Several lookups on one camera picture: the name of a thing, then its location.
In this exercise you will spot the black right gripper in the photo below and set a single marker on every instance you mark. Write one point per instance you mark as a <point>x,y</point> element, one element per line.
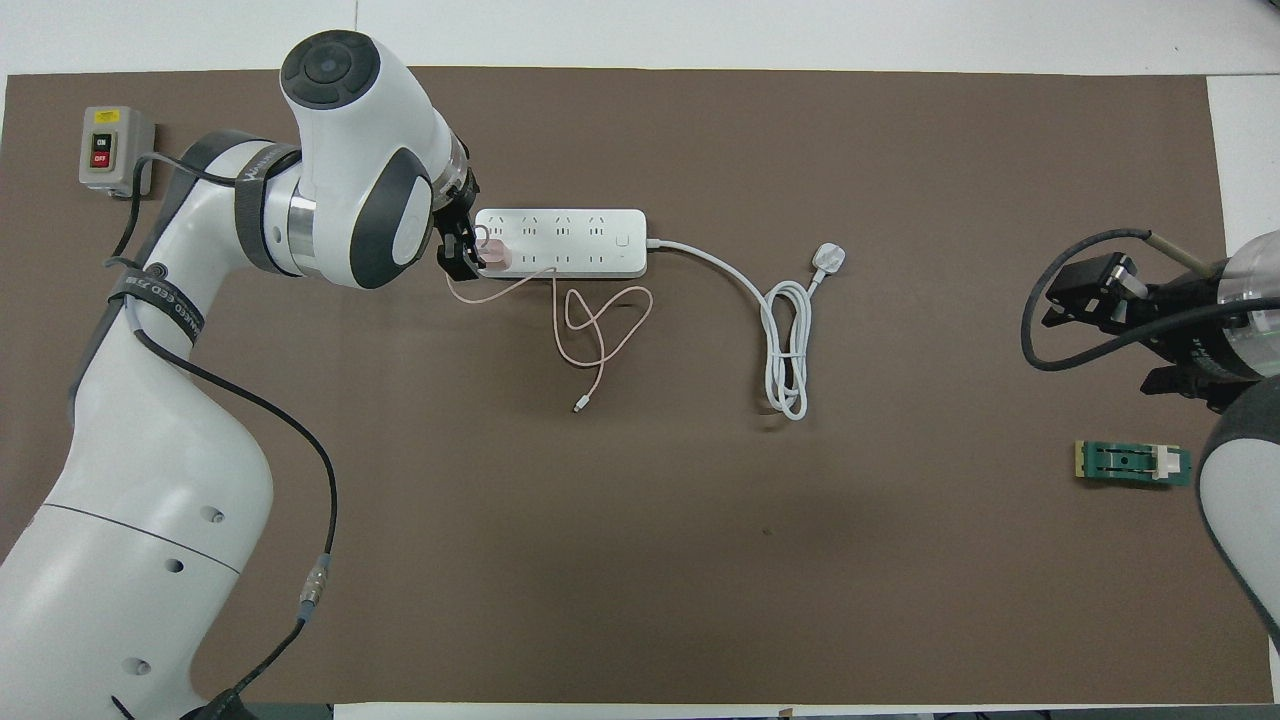
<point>1185,335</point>

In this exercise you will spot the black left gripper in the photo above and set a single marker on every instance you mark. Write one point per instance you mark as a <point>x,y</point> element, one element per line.
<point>458,205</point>

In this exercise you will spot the pink charger adapter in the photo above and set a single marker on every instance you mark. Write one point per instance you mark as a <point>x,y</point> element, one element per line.
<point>498,256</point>

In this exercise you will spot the white power strip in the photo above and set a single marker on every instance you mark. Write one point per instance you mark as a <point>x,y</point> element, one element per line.
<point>575,243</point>

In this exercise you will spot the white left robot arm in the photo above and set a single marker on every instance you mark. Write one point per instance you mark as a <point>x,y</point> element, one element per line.
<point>150,480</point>

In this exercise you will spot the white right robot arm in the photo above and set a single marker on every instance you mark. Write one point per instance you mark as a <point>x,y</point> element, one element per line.
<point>1245,470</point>

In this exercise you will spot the green circuit board module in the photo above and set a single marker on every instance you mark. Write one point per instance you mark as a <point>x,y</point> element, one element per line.
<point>1125,462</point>

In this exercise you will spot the brown table mat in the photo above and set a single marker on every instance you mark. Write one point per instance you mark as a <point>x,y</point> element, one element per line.
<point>640,560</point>

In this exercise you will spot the grey on-off switch box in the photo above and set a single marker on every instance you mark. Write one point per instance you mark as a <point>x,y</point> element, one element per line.
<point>105,145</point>

